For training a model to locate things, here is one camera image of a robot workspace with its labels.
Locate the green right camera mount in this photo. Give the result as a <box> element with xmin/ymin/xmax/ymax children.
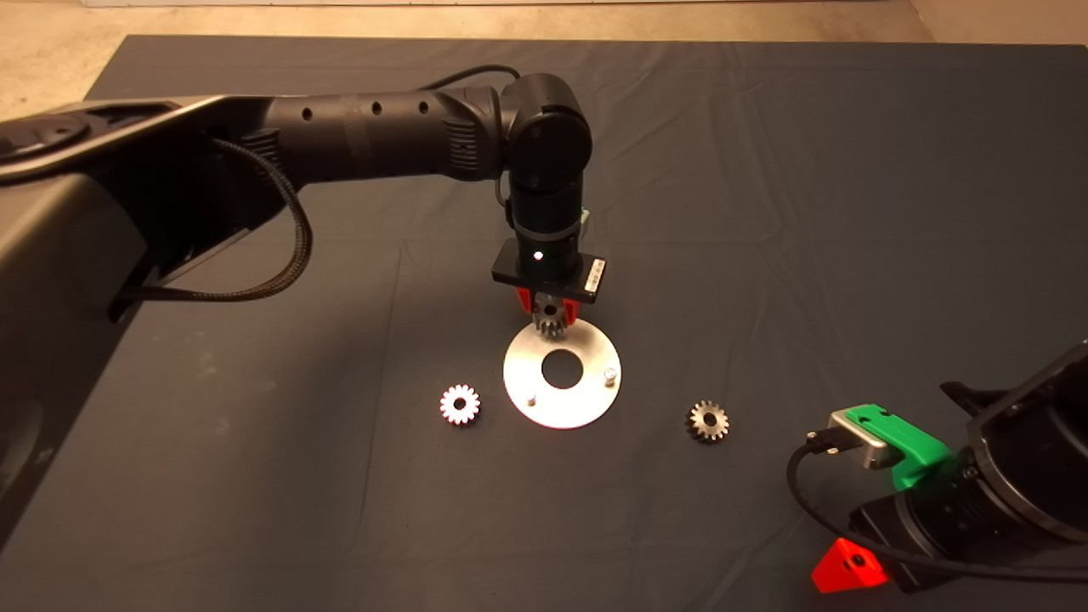
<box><xmin>850</xmin><ymin>404</ymin><xmax>953</xmax><ymax>490</ymax></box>

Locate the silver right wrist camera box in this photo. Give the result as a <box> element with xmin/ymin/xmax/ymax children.
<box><xmin>829</xmin><ymin>408</ymin><xmax>904</xmax><ymax>470</ymax></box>

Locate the round metal carrier plate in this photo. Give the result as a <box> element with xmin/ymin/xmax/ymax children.
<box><xmin>502</xmin><ymin>321</ymin><xmax>622</xmax><ymax>430</ymax></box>

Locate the black braided cable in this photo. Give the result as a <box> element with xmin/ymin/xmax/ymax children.
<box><xmin>110</xmin><ymin>138</ymin><xmax>314</xmax><ymax>303</ymax></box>

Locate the dark grey table cloth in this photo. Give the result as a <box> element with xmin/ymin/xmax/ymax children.
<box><xmin>0</xmin><ymin>34</ymin><xmax>1088</xmax><ymax>612</ymax></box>

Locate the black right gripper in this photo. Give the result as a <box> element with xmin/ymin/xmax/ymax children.
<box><xmin>812</xmin><ymin>463</ymin><xmax>991</xmax><ymax>593</ymax></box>

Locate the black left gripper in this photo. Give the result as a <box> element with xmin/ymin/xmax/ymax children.
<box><xmin>491</xmin><ymin>228</ymin><xmax>609</xmax><ymax>328</ymax></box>

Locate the black right camera cable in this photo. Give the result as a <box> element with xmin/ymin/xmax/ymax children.
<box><xmin>786</xmin><ymin>429</ymin><xmax>1088</xmax><ymax>583</ymax></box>

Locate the steel planetary gear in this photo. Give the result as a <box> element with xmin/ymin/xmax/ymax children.
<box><xmin>533</xmin><ymin>299</ymin><xmax>569</xmax><ymax>339</ymax></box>
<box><xmin>687</xmin><ymin>400</ymin><xmax>730</xmax><ymax>444</ymax></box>
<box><xmin>439</xmin><ymin>384</ymin><xmax>482</xmax><ymax>426</ymax></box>

